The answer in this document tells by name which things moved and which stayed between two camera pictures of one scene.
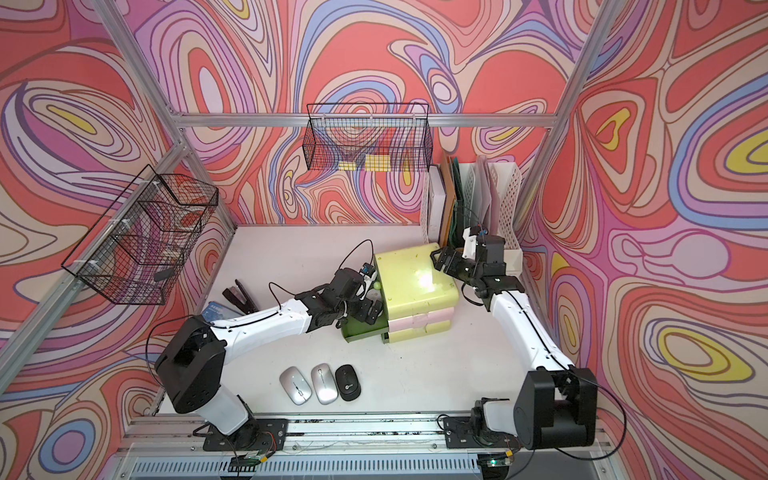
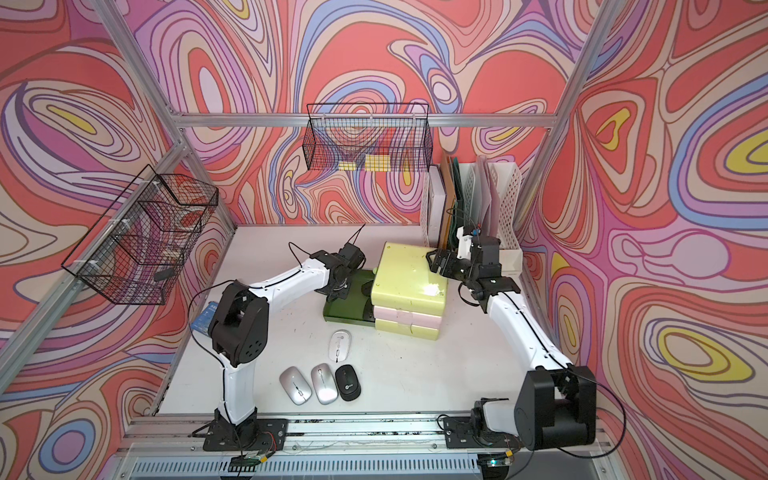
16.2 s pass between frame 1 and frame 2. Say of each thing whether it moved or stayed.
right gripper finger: stayed
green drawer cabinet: moved
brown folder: stayed
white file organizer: stayed
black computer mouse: stayed
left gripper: moved
